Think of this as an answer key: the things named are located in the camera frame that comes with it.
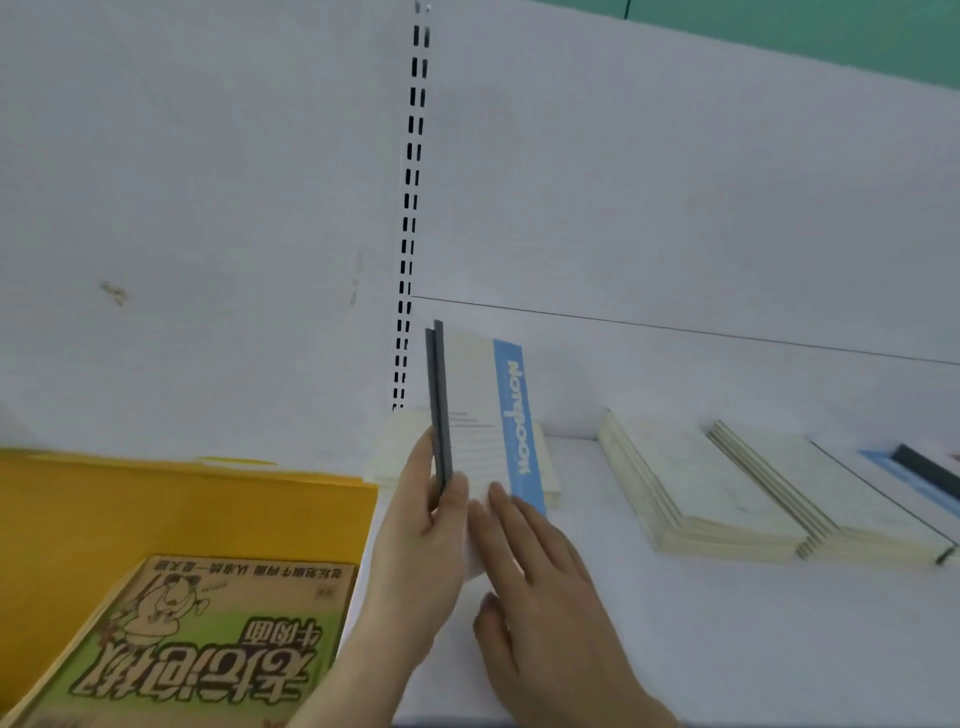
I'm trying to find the white metal shelf board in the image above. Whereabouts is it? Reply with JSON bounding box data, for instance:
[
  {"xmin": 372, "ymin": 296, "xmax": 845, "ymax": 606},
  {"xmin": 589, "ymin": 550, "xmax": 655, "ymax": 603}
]
[{"xmin": 322, "ymin": 431, "xmax": 960, "ymax": 728}]

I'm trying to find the white slotted shelf upright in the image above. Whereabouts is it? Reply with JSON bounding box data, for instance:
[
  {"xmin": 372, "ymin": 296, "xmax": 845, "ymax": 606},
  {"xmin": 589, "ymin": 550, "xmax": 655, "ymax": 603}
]
[{"xmin": 391, "ymin": 0, "xmax": 435, "ymax": 412}]

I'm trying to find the person's right forearm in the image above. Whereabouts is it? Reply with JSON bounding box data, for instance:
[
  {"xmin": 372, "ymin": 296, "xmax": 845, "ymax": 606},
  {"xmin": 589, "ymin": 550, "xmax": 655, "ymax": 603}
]
[{"xmin": 637, "ymin": 697, "xmax": 684, "ymax": 728}]

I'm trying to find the green printed cardboard box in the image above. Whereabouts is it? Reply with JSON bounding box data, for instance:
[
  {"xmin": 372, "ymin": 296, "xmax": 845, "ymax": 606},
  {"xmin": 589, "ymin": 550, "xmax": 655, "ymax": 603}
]
[{"xmin": 14, "ymin": 554, "xmax": 360, "ymax": 728}]

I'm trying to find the stack of cream notebooks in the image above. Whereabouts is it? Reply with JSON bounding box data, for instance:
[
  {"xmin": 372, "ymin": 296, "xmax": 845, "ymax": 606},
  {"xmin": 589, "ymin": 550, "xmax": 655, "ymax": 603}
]
[{"xmin": 707, "ymin": 419, "xmax": 960, "ymax": 569}]

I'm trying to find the white shelf back panel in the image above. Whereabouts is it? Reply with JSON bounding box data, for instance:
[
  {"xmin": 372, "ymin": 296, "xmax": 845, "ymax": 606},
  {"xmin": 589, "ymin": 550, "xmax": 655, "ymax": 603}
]
[{"xmin": 408, "ymin": 0, "xmax": 960, "ymax": 466}]

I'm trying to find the person's right hand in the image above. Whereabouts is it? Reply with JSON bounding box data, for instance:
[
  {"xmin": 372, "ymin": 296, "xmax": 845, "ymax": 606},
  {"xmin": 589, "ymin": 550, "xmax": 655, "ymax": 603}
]
[{"xmin": 468, "ymin": 482, "xmax": 663, "ymax": 728}]

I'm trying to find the blue-striped white notebook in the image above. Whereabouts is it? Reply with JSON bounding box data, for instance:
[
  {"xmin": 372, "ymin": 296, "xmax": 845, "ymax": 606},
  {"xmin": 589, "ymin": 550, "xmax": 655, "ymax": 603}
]
[
  {"xmin": 433, "ymin": 320, "xmax": 549, "ymax": 579},
  {"xmin": 809, "ymin": 438, "xmax": 960, "ymax": 549}
]

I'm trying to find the green door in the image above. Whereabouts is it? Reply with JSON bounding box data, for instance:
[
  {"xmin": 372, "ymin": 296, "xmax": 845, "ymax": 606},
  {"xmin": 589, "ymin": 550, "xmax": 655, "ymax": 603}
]
[{"xmin": 532, "ymin": 0, "xmax": 960, "ymax": 91}]

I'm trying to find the plain cream notebook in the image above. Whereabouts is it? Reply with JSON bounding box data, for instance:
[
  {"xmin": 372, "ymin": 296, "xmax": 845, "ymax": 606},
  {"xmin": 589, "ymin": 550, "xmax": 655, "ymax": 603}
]
[{"xmin": 597, "ymin": 408, "xmax": 811, "ymax": 565}]

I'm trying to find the yellow plastic bin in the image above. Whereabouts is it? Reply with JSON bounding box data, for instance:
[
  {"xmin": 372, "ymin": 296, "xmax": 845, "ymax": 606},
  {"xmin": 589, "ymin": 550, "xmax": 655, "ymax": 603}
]
[{"xmin": 0, "ymin": 447, "xmax": 380, "ymax": 714}]

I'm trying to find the person's left hand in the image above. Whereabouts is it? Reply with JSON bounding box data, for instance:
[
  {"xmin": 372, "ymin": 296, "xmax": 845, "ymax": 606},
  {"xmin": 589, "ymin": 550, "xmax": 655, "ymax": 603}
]
[{"xmin": 359, "ymin": 427, "xmax": 472, "ymax": 655}]

